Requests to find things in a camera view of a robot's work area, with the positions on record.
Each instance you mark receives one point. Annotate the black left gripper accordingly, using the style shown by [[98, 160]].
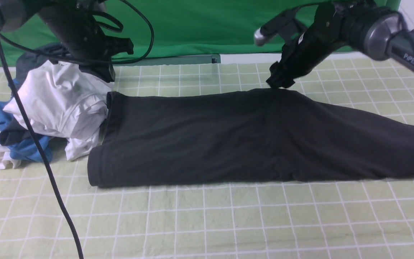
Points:
[[79, 30]]

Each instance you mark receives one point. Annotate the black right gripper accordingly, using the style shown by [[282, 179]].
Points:
[[303, 53]]

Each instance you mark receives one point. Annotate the dark gray long-sleeve top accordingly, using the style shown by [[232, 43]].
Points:
[[260, 135]]

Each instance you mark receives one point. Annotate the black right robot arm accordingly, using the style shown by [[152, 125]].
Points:
[[376, 31]]

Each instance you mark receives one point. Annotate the white crumpled shirt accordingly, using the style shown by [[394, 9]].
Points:
[[62, 102]]

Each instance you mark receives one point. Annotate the green metal base bar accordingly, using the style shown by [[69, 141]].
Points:
[[178, 60]]

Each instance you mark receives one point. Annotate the green backdrop cloth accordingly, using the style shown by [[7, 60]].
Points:
[[181, 27]]

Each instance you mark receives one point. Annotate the dark gray crumpled garment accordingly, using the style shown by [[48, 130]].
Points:
[[34, 59]]

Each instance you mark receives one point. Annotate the blue crumpled garment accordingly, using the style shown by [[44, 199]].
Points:
[[16, 144]]

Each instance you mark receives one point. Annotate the green checkered table cloth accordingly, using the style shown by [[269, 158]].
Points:
[[343, 220]]

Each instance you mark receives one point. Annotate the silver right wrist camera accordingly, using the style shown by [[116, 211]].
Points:
[[285, 25]]

